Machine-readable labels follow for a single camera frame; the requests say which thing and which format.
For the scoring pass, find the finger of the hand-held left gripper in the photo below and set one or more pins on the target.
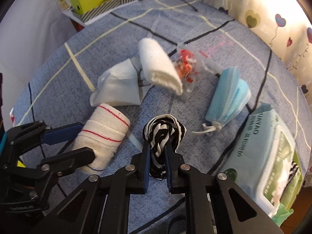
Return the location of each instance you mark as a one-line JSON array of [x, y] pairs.
[[63, 132], [73, 158]]

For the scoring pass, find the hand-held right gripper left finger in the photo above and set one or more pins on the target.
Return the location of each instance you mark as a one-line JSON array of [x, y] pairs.
[[146, 168]]

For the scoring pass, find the white towel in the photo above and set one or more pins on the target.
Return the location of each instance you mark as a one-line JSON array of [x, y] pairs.
[[158, 63]]

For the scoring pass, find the blue face mask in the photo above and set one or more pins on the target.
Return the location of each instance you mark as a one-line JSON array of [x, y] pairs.
[[226, 100]]

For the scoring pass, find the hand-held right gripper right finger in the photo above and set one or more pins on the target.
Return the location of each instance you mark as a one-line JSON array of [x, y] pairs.
[[168, 170]]

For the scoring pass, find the red white candy bag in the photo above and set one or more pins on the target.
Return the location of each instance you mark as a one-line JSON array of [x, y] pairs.
[[186, 65]]

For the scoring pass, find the white side table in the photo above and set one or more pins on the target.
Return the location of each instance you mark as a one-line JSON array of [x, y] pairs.
[[75, 18]]

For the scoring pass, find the heart print curtain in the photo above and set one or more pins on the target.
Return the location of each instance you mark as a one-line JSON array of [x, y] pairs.
[[256, 0]]

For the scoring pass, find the striped cardboard box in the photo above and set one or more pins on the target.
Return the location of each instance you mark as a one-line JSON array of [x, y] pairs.
[[117, 4]]

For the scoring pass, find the cluster of small bottles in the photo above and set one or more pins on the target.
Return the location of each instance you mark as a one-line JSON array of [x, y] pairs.
[[64, 2]]

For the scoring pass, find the white red striped sock roll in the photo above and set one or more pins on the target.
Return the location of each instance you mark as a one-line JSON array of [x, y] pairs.
[[104, 131]]

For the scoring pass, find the wet wipes pack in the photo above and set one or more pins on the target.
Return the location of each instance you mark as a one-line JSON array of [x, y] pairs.
[[256, 151]]

